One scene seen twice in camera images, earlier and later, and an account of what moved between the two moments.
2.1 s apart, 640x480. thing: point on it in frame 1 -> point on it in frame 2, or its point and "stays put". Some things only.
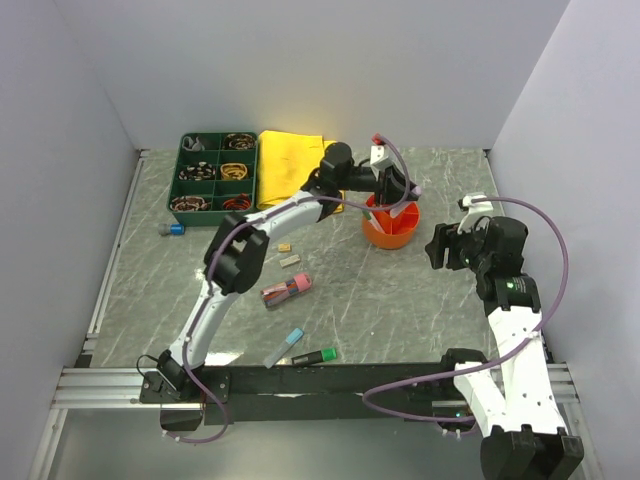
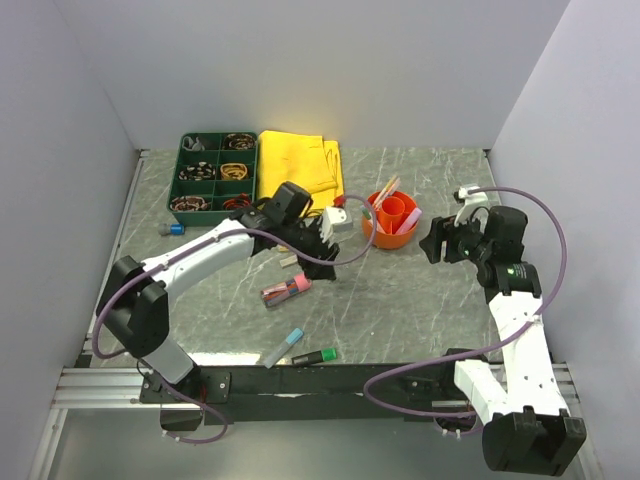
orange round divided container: (389, 227) stays put
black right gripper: (447, 235) stays put
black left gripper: (390, 187) -> (315, 271)
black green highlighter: (316, 357) stays put
